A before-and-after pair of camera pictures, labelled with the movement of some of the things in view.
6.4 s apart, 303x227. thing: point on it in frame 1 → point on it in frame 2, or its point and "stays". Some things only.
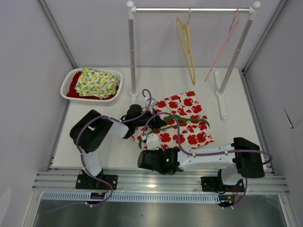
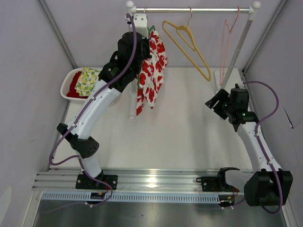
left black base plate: (88, 181) stays
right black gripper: (160, 150) → (221, 96)
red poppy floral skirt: (187, 125) → (151, 74)
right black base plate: (213, 184) stays
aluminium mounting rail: (183, 181) stays
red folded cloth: (72, 92) stays
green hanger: (173, 116) → (152, 27)
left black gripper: (156, 122) → (146, 42)
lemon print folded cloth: (96, 83) stays
